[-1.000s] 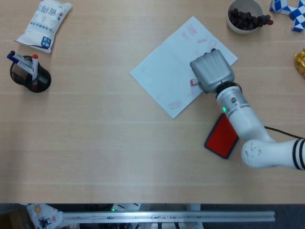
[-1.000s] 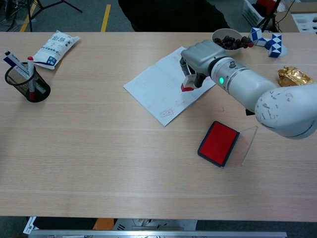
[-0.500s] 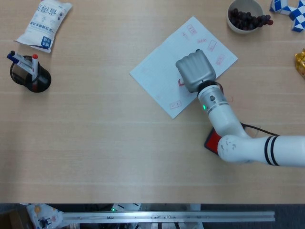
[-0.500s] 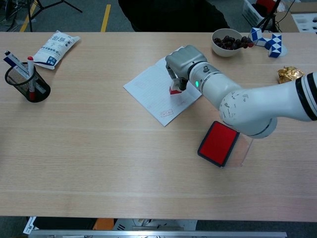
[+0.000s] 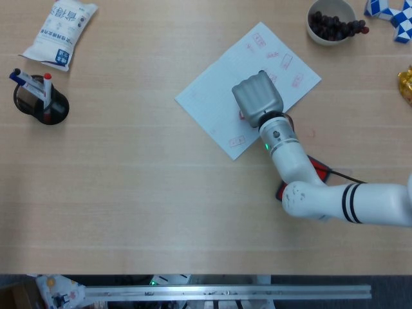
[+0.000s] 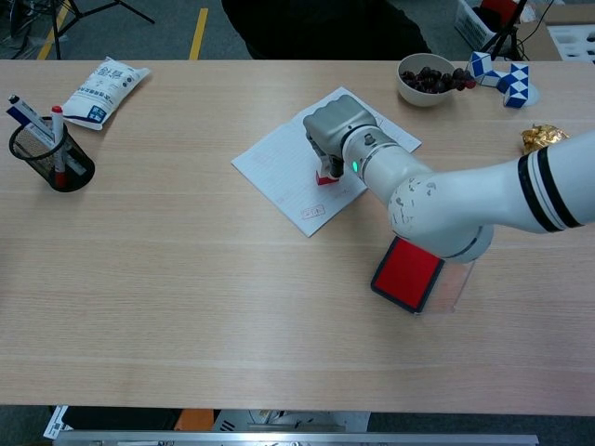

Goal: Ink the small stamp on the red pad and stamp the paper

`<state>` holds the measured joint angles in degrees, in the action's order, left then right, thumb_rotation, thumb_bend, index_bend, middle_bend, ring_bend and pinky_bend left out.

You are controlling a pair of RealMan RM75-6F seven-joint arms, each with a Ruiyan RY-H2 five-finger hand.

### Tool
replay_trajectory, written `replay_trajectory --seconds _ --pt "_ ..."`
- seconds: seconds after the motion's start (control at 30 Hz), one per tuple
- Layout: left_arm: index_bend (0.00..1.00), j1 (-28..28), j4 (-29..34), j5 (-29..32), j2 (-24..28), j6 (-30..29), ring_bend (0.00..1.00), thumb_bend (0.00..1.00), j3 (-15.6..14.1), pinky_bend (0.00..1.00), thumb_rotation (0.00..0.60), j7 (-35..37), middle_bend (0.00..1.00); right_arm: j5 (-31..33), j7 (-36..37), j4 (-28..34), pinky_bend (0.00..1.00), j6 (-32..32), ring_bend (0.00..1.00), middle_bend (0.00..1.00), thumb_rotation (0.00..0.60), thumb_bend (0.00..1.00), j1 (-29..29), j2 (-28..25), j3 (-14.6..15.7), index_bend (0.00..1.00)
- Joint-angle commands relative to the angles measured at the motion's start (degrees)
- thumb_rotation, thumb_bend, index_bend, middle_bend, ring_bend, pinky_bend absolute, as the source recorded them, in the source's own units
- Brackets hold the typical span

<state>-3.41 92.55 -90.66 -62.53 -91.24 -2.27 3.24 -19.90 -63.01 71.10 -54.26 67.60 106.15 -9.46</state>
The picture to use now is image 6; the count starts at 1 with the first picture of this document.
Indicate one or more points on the blue white snake puzzle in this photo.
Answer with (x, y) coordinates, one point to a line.
(516, 88)

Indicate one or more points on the black tripod with thin legs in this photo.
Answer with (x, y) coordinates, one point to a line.
(55, 32)

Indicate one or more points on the red and white stamp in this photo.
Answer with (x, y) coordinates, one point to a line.
(323, 180)

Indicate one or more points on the beige round bowl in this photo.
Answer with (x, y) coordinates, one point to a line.
(418, 97)

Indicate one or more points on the white plastic basket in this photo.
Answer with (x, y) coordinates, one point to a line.
(472, 25)

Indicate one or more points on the white printed label sheet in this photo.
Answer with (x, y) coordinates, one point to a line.
(56, 423)

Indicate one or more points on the grey round table grommet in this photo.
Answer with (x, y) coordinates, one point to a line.
(534, 96)

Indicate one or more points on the black mesh pen holder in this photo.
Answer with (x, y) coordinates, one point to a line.
(28, 151)

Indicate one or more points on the person in black clothing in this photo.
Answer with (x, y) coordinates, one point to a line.
(325, 28)

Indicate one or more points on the white bag with blue print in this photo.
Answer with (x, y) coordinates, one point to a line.
(102, 93)

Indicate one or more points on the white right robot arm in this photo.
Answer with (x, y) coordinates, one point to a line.
(441, 200)

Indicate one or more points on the red box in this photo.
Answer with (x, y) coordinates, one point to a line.
(497, 8)

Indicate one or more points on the white machine base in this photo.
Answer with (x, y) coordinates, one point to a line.
(325, 420)

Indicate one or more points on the gold foil snack package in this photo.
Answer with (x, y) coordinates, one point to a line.
(541, 135)

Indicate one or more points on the open lined notebook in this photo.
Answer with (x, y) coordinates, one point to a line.
(274, 162)

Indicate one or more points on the aluminium profile rail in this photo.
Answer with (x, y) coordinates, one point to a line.
(279, 439)

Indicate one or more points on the blue white marker black cap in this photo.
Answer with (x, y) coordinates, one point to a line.
(28, 116)

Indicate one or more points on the large brown cardboard box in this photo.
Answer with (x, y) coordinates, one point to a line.
(534, 42)

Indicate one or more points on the red ink pad black case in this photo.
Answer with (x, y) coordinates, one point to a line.
(409, 279)

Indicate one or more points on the white foam insert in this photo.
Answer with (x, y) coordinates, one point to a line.
(576, 44)

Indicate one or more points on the clear plastic ink pad lid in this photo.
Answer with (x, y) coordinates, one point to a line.
(453, 288)

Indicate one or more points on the white marker with red cap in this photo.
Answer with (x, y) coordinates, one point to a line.
(56, 125)

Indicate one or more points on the orange plastic part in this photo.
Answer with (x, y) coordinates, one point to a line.
(195, 420)

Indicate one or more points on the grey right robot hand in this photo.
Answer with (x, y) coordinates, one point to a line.
(332, 123)

